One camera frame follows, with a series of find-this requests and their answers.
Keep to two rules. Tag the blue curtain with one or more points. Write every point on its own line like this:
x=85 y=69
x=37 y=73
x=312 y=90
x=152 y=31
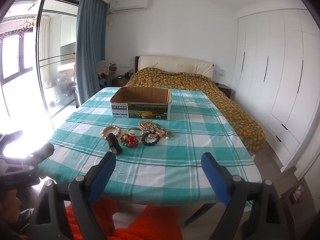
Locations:
x=90 y=50

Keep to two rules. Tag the pile of clothes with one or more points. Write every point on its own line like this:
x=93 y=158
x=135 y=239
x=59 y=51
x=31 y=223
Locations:
x=105 y=67

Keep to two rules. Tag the washing machine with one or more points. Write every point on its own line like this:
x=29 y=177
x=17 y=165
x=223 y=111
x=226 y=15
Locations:
x=65 y=88

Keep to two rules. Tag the white wardrobe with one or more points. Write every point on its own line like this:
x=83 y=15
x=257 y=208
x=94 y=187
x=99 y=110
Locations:
x=275 y=80

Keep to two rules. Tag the thin gold bangle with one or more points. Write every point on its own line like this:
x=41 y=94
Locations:
x=131 y=130

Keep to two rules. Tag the orange knit cloth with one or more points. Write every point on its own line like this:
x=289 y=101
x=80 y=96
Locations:
x=150 y=225

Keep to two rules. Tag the teal plaid tablecloth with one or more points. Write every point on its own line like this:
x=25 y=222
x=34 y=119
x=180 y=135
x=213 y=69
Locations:
x=175 y=155

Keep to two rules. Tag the dark wooden nightstand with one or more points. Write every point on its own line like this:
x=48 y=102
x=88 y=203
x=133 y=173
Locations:
x=225 y=90
x=121 y=81

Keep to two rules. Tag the dark wooden table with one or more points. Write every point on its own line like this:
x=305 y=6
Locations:
x=200 y=212

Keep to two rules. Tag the black framed glass door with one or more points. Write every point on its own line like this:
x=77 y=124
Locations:
x=40 y=55

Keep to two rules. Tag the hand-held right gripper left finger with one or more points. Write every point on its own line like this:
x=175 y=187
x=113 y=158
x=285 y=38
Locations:
x=100 y=180

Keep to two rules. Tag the white air conditioner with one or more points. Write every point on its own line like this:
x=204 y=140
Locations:
x=128 y=5

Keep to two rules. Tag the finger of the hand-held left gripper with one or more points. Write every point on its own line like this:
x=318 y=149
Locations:
x=45 y=151

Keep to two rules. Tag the printed cardboard box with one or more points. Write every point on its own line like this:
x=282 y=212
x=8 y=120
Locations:
x=140 y=110

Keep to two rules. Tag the black smart band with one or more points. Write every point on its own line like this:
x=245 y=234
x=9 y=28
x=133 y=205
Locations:
x=112 y=141

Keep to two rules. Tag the cream padded headboard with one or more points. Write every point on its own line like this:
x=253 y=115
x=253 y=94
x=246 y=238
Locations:
x=175 y=63

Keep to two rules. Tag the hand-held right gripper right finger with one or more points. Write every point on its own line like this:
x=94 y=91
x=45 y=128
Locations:
x=216 y=180

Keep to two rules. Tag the pile of small rings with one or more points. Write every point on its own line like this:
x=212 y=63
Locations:
x=167 y=133

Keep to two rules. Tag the orange floral bedspread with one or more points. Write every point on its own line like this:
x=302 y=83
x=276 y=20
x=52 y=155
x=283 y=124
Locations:
x=200 y=82

